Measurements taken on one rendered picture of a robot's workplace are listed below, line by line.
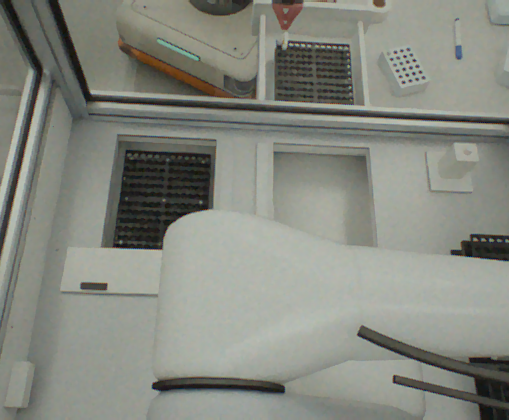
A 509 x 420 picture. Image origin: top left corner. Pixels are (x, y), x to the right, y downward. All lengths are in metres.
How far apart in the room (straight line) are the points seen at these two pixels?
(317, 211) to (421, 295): 0.78
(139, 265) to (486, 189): 0.70
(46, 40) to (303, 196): 0.59
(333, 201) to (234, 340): 0.83
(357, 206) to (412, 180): 0.14
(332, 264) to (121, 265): 0.63
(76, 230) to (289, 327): 0.70
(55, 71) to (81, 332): 0.46
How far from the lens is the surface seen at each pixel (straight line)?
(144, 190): 1.07
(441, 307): 0.39
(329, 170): 1.19
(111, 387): 0.93
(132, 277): 0.95
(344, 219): 1.15
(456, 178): 1.12
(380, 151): 1.11
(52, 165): 1.01
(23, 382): 0.90
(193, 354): 0.36
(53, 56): 0.98
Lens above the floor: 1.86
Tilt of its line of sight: 66 degrees down
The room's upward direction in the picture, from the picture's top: 10 degrees clockwise
